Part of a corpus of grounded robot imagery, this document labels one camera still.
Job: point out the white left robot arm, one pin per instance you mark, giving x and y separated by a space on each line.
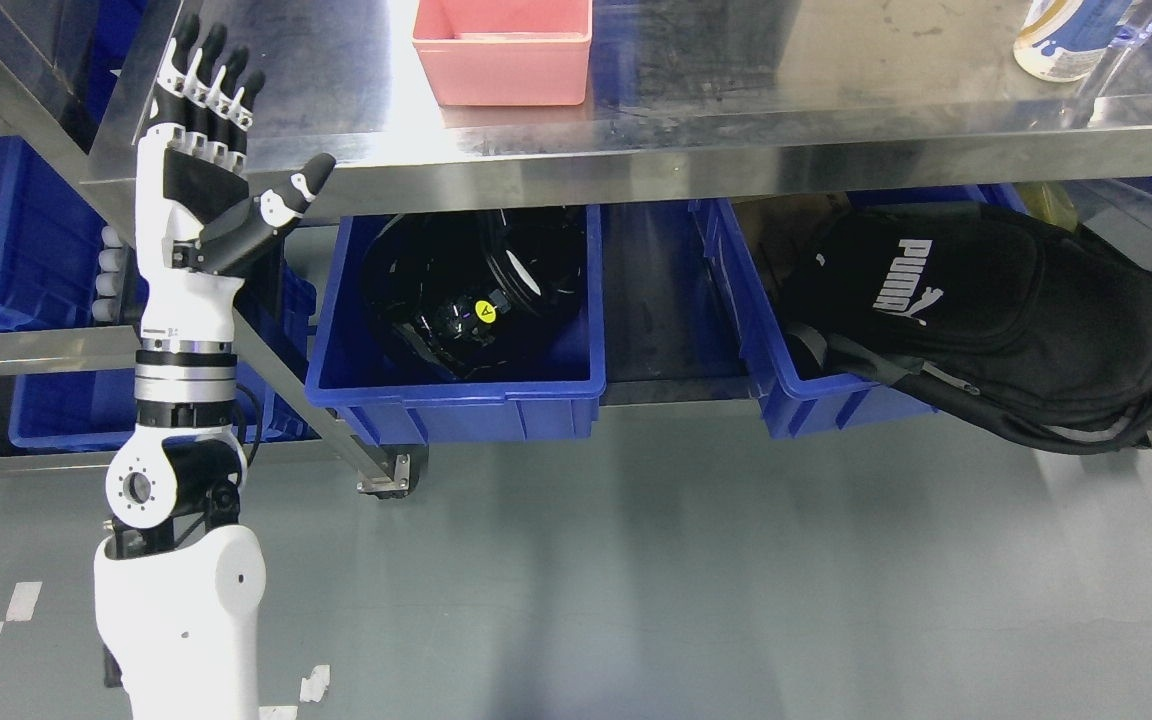
179 580

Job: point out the black helmet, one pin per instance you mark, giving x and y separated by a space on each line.
467 296

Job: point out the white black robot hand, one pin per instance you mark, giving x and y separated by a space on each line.
198 226

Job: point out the blue bin with backpack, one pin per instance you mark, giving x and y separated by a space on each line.
794 406

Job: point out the blue bin with helmet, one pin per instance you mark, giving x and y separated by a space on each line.
556 396

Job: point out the stainless steel shelf rack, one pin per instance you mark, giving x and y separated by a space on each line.
688 99

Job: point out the blue bin lower left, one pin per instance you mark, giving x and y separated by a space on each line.
95 411

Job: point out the blue bin upper left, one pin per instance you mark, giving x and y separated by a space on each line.
50 241

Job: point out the black Puma backpack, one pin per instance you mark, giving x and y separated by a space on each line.
1039 335

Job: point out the white bottles row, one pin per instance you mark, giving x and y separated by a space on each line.
110 282

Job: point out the pink plastic storage box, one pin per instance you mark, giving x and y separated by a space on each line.
505 54

